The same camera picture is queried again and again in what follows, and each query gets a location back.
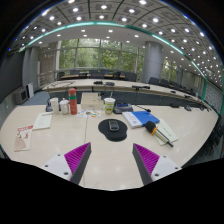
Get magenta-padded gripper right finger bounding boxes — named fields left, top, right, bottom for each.
left=131, top=142, right=183, bottom=186

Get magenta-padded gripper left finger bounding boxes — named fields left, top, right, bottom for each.
left=43, top=142, right=92, bottom=186

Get black computer mouse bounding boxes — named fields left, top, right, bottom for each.
left=108, top=119, right=121, bottom=132

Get black mouse pad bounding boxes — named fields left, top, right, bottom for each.
left=97, top=118, right=129, bottom=143

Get white paper sheet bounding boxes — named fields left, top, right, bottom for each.
left=153, top=118, right=179, bottom=147

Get red and white magazine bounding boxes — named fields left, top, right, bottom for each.
left=13, top=124, right=35, bottom=153

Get black handheld microphone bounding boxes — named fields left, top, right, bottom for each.
left=144, top=120, right=175, bottom=148

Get white paper booklet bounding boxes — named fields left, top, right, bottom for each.
left=32, top=111, right=54, bottom=131

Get blue and white book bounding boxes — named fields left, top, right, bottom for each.
left=121, top=110, right=161, bottom=129

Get black gooseneck microphone unit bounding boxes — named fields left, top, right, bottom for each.
left=45, top=87, right=73, bottom=113
left=112, top=100, right=152, bottom=115

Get white lidded mug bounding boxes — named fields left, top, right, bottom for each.
left=58, top=98, right=70, bottom=116

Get colourful sticker sheet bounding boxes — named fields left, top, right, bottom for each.
left=76, top=109, right=102, bottom=119

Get red bottle with green band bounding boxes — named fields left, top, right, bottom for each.
left=67, top=87, right=78, bottom=116

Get beige cardboard box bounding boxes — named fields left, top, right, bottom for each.
left=80, top=92, right=105, bottom=111

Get white box appliance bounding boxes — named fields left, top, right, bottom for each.
left=13, top=87, right=30, bottom=105

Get printed paper cup with straw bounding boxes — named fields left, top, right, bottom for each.
left=103, top=91, right=116, bottom=115

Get white standing board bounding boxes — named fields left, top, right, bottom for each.
left=25, top=82, right=35, bottom=99

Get black microphone units on far desks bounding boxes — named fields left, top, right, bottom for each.
left=93, top=79, right=194, bottom=113

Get dark office chairs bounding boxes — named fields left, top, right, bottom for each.
left=56, top=68, right=214, bottom=101

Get ceiling lights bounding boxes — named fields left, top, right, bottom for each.
left=19, top=0, right=224, bottom=78

